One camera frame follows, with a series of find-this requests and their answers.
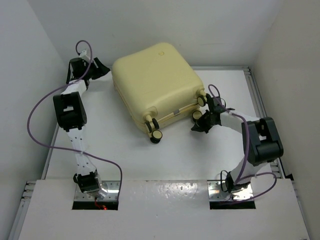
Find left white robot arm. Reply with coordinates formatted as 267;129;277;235
53;57;110;195

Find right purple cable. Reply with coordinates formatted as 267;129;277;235
207;84;278;202

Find metal base plate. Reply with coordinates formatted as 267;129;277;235
73;180;120;202
207;180;254;203

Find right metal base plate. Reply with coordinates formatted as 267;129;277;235
207;180;254;203

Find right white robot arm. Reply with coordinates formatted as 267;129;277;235
191;94;284;193

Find purple cable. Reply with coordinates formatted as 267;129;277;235
26;40;123;201
207;84;278;202

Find grey aluminium table rail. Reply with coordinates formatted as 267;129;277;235
192;66;250;72

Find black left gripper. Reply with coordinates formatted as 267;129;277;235
83;57;110;80

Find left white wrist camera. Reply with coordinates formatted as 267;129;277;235
79;49;92;64

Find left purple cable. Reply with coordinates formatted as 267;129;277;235
26;40;123;201

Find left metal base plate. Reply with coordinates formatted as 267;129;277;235
73;180;120;202

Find cream yellow suitcase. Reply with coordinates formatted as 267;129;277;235
111;42;207;144

